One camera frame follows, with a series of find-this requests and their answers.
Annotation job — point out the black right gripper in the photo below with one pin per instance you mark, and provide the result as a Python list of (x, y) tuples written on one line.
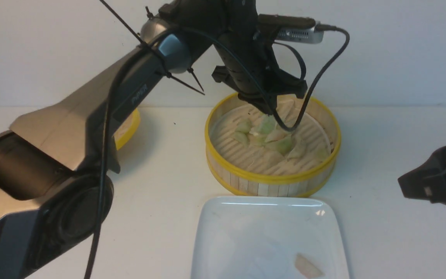
[(428, 181)]

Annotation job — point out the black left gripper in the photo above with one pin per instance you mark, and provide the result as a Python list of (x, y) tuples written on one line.
[(250, 66)]

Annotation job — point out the white dumpling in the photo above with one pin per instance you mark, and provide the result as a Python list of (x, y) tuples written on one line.
[(275, 135), (307, 268)]

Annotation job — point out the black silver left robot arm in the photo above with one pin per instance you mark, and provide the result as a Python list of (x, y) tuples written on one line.
[(54, 188)]

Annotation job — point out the white square ceramic plate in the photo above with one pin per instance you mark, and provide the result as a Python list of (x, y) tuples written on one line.
[(251, 237)]

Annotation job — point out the yellow rimmed bamboo steamer basket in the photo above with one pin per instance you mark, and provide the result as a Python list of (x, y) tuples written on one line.
[(257, 171)]

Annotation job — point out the pale green dumpling far right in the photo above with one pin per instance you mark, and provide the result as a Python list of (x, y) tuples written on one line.
[(321, 153)]

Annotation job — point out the yellow rimmed woven steamer lid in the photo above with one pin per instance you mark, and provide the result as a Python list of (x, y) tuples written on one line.
[(127, 130)]

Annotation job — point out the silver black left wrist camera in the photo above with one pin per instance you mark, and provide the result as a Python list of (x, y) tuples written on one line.
[(289, 29)]

